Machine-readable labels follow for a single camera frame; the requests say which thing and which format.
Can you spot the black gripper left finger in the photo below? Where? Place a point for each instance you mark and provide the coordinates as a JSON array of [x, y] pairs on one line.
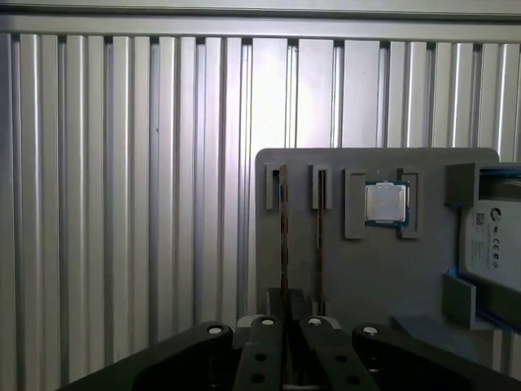
[[260, 358]]

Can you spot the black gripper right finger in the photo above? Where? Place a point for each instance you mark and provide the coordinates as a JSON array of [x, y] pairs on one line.
[[329, 358]]

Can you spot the blue RAM stick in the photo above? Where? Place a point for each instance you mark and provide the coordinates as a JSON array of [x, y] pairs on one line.
[[283, 228], [321, 228]]

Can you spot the grey parts rack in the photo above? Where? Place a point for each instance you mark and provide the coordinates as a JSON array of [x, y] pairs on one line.
[[386, 269]]

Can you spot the silver CPU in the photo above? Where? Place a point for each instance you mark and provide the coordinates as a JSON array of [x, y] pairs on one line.
[[386, 203]]

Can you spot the silver hard disk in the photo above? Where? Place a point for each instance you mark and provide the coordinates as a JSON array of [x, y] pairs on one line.
[[496, 228]]

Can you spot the blue disk carrier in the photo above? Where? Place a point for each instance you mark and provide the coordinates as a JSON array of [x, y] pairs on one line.
[[500, 171]]

